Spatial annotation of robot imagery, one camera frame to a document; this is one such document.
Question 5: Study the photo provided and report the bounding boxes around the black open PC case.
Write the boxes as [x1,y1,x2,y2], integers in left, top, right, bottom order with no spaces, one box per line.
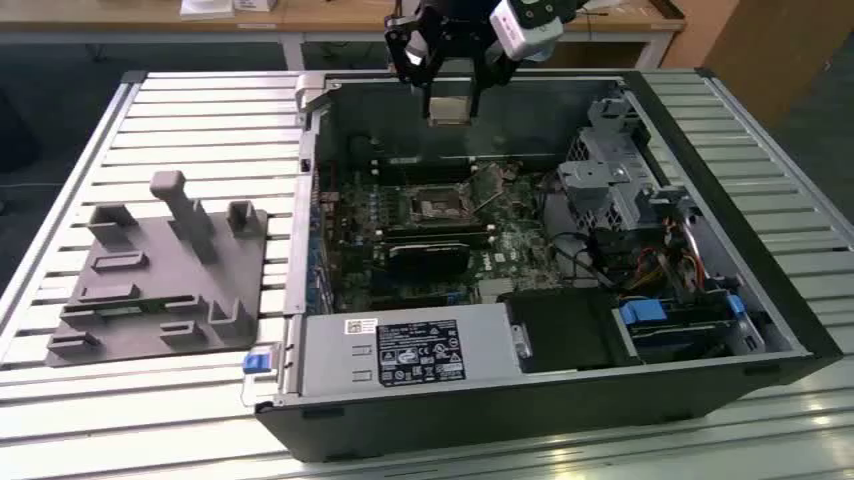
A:
[253,68,844,464]

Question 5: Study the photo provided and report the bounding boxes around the brown wooden cabinet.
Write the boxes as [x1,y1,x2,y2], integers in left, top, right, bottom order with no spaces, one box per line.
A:
[664,0,854,132]

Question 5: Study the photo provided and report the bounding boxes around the yellow and red wires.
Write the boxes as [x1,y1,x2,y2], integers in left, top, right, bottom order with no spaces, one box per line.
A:
[633,249,673,289]

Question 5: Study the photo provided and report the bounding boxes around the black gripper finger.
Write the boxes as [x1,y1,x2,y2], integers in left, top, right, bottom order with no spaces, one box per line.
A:
[383,13,438,120]
[467,46,521,121]

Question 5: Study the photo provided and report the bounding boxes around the black drive bay cover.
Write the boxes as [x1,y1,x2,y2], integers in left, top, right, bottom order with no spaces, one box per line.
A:
[501,289,644,375]

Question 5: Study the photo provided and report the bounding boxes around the grey parts rack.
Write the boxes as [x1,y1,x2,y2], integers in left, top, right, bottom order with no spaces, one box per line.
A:
[43,169,273,369]

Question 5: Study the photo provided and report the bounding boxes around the black graphics card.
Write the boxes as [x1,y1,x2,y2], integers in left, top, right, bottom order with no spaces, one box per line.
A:
[385,242,473,282]

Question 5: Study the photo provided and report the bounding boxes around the silver power supply with label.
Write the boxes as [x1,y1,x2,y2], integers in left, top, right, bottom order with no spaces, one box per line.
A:
[295,301,523,397]

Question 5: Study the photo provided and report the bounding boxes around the blue plastic case latch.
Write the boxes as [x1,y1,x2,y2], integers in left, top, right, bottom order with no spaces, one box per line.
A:
[242,349,279,374]

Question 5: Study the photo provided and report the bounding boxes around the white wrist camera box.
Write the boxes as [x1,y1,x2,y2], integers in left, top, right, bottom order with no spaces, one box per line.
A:
[489,0,566,64]

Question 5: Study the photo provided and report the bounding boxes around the orange wire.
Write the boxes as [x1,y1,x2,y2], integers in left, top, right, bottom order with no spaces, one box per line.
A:
[684,247,710,291]

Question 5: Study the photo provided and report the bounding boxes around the blue disk carrier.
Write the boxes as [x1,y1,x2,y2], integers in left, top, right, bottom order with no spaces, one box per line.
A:
[617,298,670,332]

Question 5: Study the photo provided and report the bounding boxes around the small silver chipset heatsink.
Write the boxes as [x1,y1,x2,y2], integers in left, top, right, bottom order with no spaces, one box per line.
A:
[478,278,521,302]

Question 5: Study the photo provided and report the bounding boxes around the green motherboard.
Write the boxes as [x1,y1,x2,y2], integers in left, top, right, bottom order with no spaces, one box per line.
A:
[311,159,569,314]

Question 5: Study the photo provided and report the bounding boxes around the wooden desk with white frame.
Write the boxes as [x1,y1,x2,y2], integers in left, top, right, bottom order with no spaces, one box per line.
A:
[0,0,689,71]

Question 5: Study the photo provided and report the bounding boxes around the CPU socket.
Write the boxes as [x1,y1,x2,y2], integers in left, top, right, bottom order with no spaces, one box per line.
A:
[405,183,481,225]

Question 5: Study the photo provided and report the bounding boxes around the silver metal disk bay cage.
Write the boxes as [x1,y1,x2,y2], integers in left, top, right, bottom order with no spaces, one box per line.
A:
[557,97,704,236]

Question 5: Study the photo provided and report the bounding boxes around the black RAM slot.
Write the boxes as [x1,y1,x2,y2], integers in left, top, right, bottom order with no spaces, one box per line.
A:
[382,225,489,238]
[373,169,470,178]
[373,175,470,184]
[373,156,470,166]
[382,234,490,248]
[373,163,470,172]

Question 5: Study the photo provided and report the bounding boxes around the silver square CPU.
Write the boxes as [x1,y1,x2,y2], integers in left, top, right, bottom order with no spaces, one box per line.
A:
[429,96,475,127]

